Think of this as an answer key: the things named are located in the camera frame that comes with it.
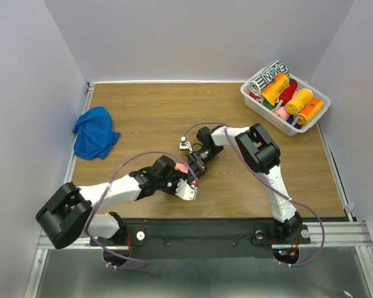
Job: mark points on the black white striped towel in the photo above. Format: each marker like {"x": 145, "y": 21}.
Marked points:
{"x": 266, "y": 76}

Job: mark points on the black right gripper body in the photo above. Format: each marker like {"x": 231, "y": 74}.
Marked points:
{"x": 199, "y": 159}

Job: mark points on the white plastic basket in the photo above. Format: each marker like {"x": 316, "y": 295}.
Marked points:
{"x": 255, "y": 103}

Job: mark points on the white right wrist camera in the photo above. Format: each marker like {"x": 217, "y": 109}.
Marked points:
{"x": 185, "y": 144}

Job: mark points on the blue towel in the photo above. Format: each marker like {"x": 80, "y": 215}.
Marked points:
{"x": 94, "y": 132}

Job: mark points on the green rolled towel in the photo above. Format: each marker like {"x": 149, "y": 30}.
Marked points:
{"x": 268, "y": 105}

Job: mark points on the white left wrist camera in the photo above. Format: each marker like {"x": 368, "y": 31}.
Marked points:
{"x": 185, "y": 191}

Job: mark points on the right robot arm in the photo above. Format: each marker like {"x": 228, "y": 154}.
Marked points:
{"x": 261, "y": 155}

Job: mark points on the aluminium frame rail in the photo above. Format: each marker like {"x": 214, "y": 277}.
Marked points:
{"x": 255, "y": 232}

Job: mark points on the pink rolled towel in basket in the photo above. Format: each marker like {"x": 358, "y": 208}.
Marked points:
{"x": 282, "y": 113}

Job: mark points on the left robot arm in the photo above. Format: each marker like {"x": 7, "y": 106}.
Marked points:
{"x": 71, "y": 213}

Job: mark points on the orange rolled towel purple spot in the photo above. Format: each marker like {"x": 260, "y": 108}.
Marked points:
{"x": 309, "y": 112}

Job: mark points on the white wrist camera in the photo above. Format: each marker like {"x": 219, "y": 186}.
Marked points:
{"x": 185, "y": 144}
{"x": 185, "y": 191}

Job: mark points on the pink towel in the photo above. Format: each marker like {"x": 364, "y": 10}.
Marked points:
{"x": 282, "y": 113}
{"x": 182, "y": 167}

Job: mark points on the red rolled towel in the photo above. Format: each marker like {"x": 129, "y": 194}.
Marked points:
{"x": 288, "y": 93}

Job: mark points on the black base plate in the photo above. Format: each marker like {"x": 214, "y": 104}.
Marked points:
{"x": 156, "y": 251}

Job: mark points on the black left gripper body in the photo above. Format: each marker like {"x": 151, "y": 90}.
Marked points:
{"x": 170, "y": 184}

